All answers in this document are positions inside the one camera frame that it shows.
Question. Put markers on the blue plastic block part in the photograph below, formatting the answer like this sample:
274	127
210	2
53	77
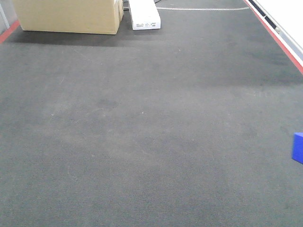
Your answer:
297	152

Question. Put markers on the long white product box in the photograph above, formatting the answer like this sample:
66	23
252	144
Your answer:
144	15

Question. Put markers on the large open cardboard box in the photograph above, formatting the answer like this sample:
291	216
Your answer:
70	16

